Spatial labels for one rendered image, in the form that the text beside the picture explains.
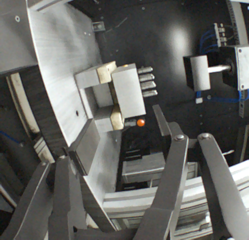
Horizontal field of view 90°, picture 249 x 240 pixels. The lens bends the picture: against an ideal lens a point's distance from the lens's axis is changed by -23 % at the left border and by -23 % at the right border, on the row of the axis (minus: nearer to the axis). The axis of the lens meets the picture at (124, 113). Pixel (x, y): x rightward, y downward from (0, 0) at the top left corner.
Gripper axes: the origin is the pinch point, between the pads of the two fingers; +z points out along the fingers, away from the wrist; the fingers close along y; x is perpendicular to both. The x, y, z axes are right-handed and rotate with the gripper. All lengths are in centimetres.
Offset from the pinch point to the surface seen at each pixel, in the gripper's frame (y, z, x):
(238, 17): 50, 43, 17
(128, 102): -0.3, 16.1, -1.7
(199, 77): 17.4, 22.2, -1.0
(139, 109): 1.5, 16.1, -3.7
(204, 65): 19.4, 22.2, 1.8
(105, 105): -6.6, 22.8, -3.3
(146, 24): 10, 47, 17
